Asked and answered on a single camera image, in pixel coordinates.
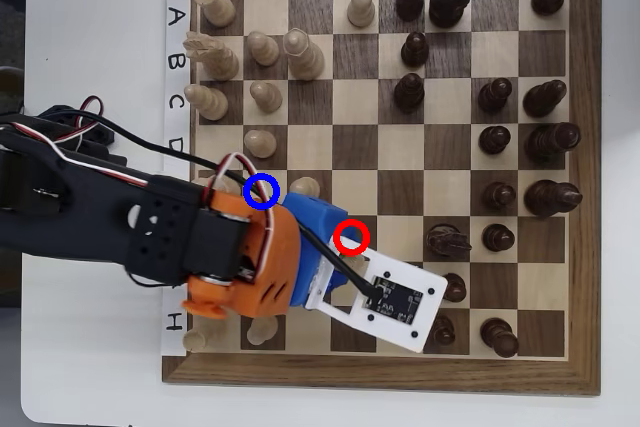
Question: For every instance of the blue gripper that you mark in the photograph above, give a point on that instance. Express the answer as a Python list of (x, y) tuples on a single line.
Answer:
[(316, 217)]

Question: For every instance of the black and orange robot arm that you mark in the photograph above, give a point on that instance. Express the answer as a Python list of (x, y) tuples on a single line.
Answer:
[(100, 207)]

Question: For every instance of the light wooden pawn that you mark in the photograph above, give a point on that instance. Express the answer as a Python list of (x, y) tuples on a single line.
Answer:
[(264, 49), (260, 143), (306, 186), (262, 332), (361, 9), (267, 98)]

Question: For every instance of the dark wooden knight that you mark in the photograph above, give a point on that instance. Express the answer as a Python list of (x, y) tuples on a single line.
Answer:
[(447, 4), (445, 243)]

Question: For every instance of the dark wooden pawn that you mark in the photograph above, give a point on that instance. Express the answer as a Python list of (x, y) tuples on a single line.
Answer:
[(415, 50), (409, 94), (494, 96), (410, 2), (494, 140), (497, 237), (498, 196), (445, 332), (456, 288)]

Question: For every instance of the wooden chessboard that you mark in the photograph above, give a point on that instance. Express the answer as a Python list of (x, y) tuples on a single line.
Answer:
[(400, 147)]

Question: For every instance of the light wooden king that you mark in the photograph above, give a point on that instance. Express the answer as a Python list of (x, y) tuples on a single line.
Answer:
[(222, 186)]

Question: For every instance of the light wooden rook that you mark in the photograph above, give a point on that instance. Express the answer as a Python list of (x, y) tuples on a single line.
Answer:
[(197, 339), (220, 9)]

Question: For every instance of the light wooden queen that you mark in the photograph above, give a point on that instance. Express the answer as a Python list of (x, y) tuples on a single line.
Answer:
[(305, 59)]

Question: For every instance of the light wooden bishop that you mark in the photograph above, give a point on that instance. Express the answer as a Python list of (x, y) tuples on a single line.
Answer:
[(210, 102)]

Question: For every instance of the dark wooden king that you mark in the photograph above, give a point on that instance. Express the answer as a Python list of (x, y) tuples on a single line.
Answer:
[(550, 198)]

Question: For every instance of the light wooden knight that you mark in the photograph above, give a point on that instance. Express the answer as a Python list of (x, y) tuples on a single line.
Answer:
[(220, 59)]

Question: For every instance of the dark wooden queen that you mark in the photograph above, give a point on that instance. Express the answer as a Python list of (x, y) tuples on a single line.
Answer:
[(550, 142)]

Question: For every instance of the white paper letter strip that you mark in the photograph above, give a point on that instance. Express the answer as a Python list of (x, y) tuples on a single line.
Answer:
[(175, 42)]

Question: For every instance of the black camera circuit board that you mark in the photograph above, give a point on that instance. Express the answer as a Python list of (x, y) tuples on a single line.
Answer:
[(400, 304)]

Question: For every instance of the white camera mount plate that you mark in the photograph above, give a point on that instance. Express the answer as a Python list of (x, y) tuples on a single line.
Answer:
[(431, 297)]

